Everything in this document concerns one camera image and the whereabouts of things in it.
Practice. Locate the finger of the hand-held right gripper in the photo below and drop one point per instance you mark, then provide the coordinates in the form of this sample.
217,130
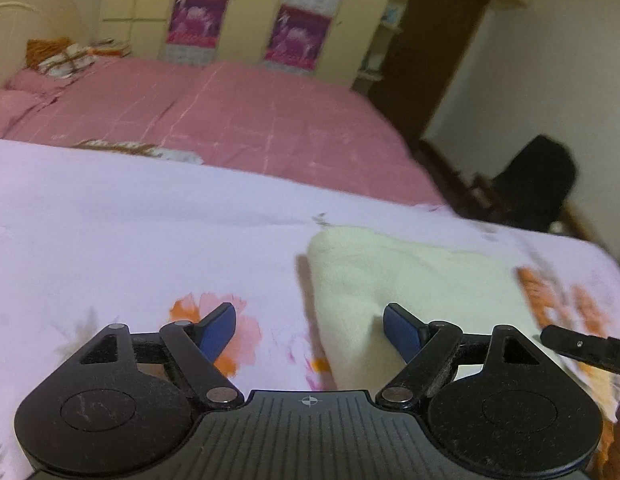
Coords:
585,346

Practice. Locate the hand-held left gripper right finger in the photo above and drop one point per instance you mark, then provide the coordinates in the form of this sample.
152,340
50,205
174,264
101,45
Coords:
402,331

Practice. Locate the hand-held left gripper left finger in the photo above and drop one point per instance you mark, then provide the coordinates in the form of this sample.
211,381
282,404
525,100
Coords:
217,331

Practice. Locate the cream knit garment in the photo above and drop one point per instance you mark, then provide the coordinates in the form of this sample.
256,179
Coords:
415,270

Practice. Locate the lilac floral blanket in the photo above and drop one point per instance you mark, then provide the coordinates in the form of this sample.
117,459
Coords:
139,220

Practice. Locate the black chair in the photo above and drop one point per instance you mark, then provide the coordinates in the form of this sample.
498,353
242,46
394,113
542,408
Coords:
537,185

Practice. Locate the pink checked bedsheet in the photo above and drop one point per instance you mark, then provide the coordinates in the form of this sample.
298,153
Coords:
239,110

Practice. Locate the dark brown wooden door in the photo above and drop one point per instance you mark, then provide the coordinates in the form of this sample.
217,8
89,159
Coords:
430,50

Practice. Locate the orange white striped cloth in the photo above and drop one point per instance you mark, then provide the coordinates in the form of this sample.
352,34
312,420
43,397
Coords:
109,47

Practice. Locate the plaid folded cloth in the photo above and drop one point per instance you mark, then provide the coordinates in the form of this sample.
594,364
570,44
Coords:
64,62

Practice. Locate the cream open shelf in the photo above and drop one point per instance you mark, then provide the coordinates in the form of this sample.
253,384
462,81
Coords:
387,20

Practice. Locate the cream wardrobe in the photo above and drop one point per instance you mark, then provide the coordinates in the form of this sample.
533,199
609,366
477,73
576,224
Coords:
134,5

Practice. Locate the purple wall poster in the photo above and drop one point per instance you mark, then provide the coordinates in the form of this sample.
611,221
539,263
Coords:
197,17
297,35

